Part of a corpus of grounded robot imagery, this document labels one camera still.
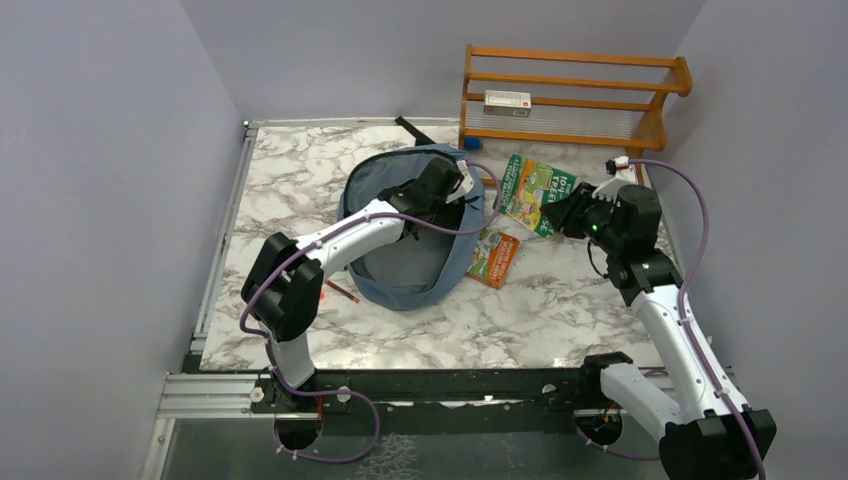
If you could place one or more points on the orange treehouse book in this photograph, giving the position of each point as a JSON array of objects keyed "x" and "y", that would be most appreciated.
[{"x": 492, "y": 258}]

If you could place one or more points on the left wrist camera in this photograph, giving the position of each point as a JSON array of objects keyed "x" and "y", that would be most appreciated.
[{"x": 465, "y": 185}]

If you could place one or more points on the red pen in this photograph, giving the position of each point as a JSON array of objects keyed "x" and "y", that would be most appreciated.
[{"x": 347, "y": 294}]

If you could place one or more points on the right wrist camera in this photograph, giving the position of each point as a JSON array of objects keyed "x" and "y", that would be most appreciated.
[{"x": 617, "y": 169}]

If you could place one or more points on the blue student backpack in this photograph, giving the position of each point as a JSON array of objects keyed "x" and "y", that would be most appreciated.
[{"x": 422, "y": 268}]

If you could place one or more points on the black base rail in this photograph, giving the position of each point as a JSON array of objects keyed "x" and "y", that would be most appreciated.
[{"x": 413, "y": 402}]

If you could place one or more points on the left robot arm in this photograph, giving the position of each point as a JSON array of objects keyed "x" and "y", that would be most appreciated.
[{"x": 406, "y": 232}]

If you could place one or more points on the small red white box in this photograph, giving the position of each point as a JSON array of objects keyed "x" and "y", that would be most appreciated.
[{"x": 633, "y": 175}]

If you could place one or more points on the small blue object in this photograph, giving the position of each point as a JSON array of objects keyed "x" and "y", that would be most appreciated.
[{"x": 472, "y": 143}]

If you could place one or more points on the white box on shelf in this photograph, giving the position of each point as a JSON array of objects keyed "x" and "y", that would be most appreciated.
[{"x": 507, "y": 103}]

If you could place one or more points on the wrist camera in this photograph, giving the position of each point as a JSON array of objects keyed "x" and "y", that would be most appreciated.
[
  {"x": 465, "y": 185},
  {"x": 617, "y": 169}
]

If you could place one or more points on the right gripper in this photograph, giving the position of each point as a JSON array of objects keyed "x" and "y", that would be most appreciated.
[{"x": 565, "y": 215}]

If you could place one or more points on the wooden shelf rack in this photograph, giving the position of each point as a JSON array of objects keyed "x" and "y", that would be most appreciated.
[{"x": 586, "y": 99}]

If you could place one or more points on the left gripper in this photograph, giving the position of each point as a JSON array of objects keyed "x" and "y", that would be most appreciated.
[{"x": 404, "y": 189}]

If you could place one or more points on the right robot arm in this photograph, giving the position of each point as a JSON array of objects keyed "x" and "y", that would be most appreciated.
[{"x": 707, "y": 429}]

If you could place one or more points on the green treehouse book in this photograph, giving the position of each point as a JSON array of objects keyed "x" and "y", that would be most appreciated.
[{"x": 526, "y": 186}]

